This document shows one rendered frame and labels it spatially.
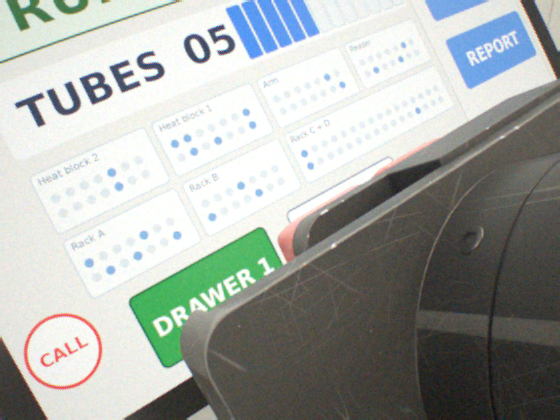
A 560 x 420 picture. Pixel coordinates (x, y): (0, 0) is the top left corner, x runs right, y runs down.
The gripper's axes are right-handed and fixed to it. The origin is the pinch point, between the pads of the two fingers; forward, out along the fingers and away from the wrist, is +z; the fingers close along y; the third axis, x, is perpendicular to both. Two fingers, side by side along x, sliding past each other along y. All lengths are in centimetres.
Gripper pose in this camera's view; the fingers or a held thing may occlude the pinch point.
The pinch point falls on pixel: (309, 304)
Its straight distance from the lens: 16.7
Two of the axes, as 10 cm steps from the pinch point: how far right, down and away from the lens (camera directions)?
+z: -3.9, 1.1, 9.1
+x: 4.6, 8.9, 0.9
